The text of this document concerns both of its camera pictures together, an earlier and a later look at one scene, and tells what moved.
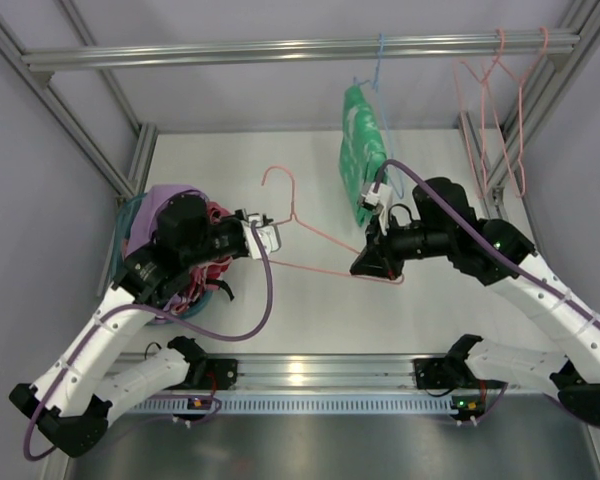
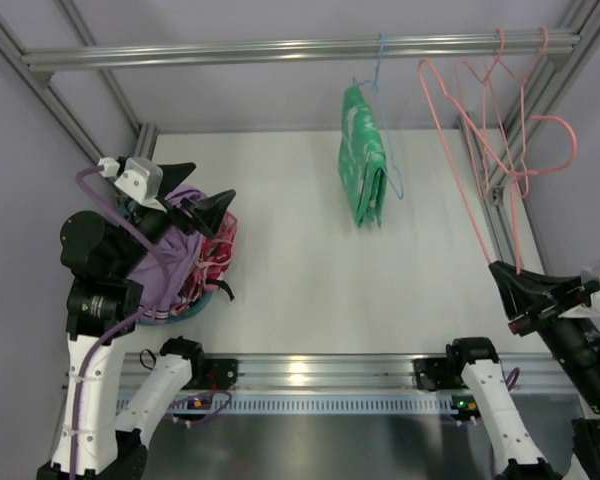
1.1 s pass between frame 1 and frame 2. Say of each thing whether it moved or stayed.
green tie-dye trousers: stayed
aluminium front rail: stayed
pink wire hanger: moved
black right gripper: moved
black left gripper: moved
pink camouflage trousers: stayed
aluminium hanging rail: stayed
